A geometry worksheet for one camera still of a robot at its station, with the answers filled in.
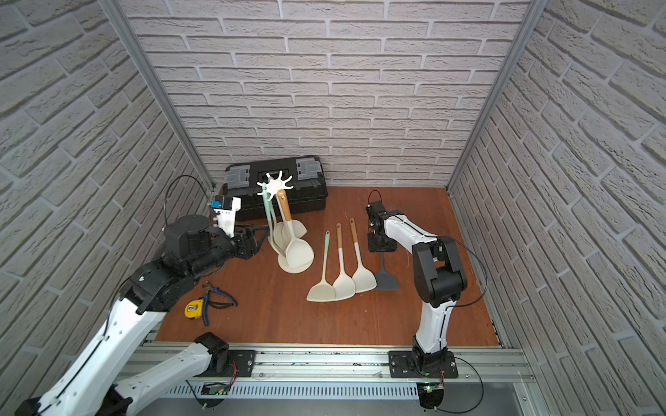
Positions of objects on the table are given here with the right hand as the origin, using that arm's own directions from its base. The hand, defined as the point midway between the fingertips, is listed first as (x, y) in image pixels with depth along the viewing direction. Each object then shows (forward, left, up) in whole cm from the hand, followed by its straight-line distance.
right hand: (384, 247), depth 96 cm
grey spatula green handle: (-13, +1, -1) cm, 13 cm away
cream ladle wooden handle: (-6, +31, +9) cm, 32 cm away
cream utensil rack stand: (-6, +34, +22) cm, 41 cm away
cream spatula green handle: (-15, +23, -2) cm, 28 cm away
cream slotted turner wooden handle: (-11, +9, -1) cm, 15 cm away
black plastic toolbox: (+20, +28, +11) cm, 36 cm away
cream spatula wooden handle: (-14, +16, -2) cm, 21 cm away
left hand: (-10, +36, +32) cm, 49 cm away
